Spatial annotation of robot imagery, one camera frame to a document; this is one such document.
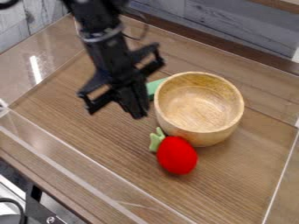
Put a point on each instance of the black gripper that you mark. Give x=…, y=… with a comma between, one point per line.
x=121, y=72

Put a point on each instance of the red plush strawberry toy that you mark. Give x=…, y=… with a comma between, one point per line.
x=174, y=154

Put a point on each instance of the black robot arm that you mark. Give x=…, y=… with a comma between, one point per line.
x=97, y=16

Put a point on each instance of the green foam block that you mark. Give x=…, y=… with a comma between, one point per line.
x=152, y=86

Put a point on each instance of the wooden bowl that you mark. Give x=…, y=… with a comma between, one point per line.
x=199, y=107

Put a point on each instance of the black metal table bracket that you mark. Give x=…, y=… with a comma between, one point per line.
x=36, y=213

